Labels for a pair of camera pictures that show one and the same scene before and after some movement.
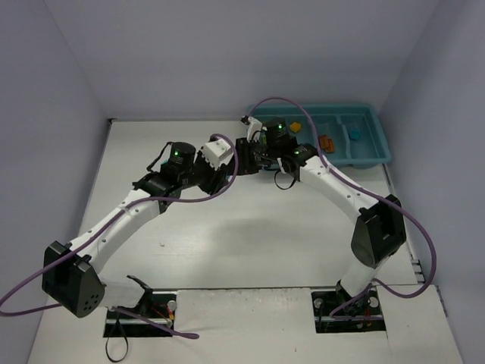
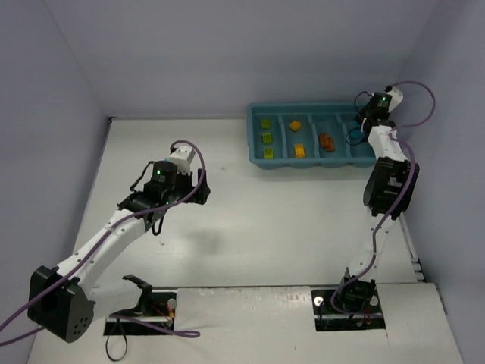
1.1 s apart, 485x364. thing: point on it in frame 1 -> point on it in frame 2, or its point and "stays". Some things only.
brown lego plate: [323, 141] stays
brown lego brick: [330, 148] stays
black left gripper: [211, 179] -> [201, 188]
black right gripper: [243, 156] -> [362, 114]
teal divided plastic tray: [348, 135] stays
